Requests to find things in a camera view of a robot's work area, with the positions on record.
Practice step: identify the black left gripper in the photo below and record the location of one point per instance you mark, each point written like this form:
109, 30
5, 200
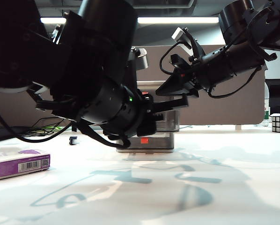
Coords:
145, 117

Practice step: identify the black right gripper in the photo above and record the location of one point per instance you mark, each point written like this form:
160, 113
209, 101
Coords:
189, 68

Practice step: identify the smoky drawer with red tape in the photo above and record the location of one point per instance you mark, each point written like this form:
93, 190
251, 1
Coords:
145, 93
158, 141
171, 120

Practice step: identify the purple white napkin pack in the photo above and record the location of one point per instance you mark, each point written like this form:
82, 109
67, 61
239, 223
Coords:
9, 166

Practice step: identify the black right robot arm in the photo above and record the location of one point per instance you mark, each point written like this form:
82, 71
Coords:
243, 56

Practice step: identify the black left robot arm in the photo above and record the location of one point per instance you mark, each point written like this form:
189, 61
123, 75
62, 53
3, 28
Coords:
88, 58

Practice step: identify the brown desk divider panel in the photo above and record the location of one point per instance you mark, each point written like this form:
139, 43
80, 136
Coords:
224, 110

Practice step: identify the long ceiling light strip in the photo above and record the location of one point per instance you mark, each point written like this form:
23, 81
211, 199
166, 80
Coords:
177, 20

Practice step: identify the black monitor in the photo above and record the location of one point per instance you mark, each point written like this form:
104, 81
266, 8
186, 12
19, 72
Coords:
279, 98

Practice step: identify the small black clip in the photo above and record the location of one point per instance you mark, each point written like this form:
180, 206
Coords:
72, 141

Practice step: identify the white drawer cabinet frame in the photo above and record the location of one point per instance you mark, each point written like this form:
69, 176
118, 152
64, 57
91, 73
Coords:
175, 140

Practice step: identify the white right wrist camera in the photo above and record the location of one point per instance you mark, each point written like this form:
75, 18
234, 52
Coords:
181, 37

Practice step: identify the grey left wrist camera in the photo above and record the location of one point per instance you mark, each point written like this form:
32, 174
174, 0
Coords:
140, 58

